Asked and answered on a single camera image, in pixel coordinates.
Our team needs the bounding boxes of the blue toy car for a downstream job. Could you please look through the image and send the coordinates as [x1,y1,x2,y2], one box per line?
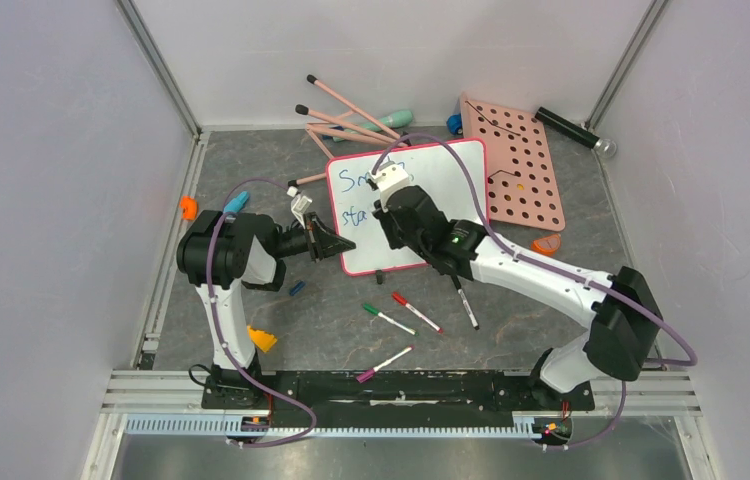
[446,114,463,136]

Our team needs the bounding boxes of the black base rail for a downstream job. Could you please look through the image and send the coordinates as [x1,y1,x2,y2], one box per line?
[201,369,595,429]

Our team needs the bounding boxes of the orange cap right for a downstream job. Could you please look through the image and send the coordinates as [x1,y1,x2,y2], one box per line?
[531,233,562,257]

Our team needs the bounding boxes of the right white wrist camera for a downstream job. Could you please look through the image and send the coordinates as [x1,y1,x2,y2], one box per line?
[367,164,411,211]

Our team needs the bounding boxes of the green marker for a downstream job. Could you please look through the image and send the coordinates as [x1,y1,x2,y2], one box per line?
[362,303,418,336]

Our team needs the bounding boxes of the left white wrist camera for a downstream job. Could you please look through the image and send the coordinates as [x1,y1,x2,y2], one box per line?
[287,185,312,227]

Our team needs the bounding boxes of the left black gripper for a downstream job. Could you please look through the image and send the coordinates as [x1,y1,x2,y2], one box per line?
[271,212,354,262]

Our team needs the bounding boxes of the yellow orange block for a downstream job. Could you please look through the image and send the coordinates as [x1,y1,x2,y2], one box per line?
[247,325,278,353]

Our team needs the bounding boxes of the black flashlight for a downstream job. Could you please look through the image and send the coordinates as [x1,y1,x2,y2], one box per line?
[535,107,617,159]

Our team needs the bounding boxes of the large blue marker toy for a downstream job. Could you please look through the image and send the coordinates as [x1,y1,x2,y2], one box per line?
[223,191,250,215]

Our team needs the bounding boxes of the orange clip left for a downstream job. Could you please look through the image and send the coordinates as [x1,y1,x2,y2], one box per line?
[179,196,199,221]

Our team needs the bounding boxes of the red marker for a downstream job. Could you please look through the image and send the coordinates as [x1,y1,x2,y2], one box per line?
[392,291,443,334]

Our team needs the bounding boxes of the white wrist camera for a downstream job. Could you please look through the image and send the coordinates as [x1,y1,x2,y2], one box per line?
[287,185,312,227]
[367,164,411,211]

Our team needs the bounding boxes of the pink folding stand legs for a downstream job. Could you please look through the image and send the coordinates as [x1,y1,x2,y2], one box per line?
[295,74,401,161]

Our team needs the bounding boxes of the black marker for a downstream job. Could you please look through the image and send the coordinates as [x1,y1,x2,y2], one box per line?
[451,276,480,331]

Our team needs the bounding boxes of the purple marker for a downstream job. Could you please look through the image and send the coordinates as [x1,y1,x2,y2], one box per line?
[355,345,415,383]

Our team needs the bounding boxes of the blue marker cap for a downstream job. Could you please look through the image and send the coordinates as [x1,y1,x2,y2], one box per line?
[289,281,306,296]

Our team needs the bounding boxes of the mint green tube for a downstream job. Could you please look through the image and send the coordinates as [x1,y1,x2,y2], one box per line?
[330,110,414,142]

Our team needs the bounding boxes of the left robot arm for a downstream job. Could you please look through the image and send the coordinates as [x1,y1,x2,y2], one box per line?
[176,210,356,408]

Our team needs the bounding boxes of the pink perforated board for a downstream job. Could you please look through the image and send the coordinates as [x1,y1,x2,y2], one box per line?
[459,93,566,232]

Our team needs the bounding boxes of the pink framed whiteboard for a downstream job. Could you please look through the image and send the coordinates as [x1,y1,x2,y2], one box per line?
[326,139,486,276]

